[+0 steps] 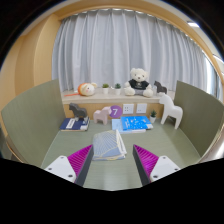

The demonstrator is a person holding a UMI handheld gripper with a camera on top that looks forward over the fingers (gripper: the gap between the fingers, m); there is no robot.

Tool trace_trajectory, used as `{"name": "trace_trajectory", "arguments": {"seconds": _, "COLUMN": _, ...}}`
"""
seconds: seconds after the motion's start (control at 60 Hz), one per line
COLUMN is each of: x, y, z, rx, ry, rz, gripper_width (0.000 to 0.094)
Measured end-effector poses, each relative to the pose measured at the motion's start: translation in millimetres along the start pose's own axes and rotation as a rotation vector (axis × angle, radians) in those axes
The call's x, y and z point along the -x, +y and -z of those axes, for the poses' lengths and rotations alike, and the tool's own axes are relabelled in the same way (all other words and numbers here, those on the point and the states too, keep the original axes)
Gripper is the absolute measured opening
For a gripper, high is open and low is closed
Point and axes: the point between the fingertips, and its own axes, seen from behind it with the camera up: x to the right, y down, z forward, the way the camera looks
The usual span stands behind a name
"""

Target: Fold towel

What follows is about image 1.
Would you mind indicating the blue towel with yellow leaf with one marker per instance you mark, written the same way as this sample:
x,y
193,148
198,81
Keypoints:
x,y
108,146

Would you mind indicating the bright blue book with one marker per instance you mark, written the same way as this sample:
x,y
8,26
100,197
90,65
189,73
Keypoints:
x,y
136,122

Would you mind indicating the cream teddy bear, black shirt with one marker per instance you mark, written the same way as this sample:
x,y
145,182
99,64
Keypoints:
x,y
138,83

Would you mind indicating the small potted plant, white pot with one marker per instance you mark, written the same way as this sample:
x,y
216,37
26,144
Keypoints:
x,y
117,90
105,90
153,118

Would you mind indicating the white wooden horse figure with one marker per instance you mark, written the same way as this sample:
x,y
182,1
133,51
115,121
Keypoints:
x,y
170,110

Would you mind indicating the white wall socket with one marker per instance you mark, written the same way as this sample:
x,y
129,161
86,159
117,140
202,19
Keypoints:
x,y
141,108
128,108

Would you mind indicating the grey wooden horse figure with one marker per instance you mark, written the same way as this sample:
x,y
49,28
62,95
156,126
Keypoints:
x,y
78,110

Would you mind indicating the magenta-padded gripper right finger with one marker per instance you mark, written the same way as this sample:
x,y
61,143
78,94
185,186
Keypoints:
x,y
161,166

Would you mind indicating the green partition panel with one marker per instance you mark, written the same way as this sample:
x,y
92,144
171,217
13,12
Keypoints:
x,y
33,123
200,116

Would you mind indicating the wooden ledge shelf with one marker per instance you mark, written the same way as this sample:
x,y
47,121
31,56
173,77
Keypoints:
x,y
110,99

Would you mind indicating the small dark brown horse figure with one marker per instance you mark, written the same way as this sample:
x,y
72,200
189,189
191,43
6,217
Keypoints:
x,y
160,87

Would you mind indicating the ceiling light strip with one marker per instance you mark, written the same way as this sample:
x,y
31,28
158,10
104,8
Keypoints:
x,y
193,24

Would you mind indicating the dark blue book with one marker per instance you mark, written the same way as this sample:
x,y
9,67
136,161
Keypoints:
x,y
73,124

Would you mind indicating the grey-white curtain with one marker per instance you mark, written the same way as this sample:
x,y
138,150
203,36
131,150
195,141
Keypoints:
x,y
116,46

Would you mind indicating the purple round number disc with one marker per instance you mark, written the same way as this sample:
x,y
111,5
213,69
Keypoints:
x,y
116,111

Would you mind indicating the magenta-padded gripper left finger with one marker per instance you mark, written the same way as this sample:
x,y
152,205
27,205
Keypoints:
x,y
61,166

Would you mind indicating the white and orange plush toy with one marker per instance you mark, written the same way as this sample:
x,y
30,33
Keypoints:
x,y
87,89

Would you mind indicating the flat orange item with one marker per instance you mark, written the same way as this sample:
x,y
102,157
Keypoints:
x,y
70,95

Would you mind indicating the pink wooden horse figure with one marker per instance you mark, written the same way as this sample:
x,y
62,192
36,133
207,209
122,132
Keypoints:
x,y
101,115

